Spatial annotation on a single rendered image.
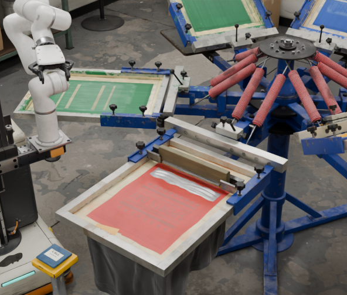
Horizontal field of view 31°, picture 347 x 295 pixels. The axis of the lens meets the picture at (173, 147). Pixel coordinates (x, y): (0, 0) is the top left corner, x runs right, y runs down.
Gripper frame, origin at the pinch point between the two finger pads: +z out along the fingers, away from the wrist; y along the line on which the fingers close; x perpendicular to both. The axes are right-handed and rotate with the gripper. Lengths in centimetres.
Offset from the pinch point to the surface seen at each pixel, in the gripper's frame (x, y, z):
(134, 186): 65, 36, 12
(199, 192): 56, 61, 26
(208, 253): 72, 61, 48
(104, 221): 59, 16, 30
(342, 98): 57, 160, -15
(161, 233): 51, 36, 45
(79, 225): 55, 5, 31
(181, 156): 54, 59, 7
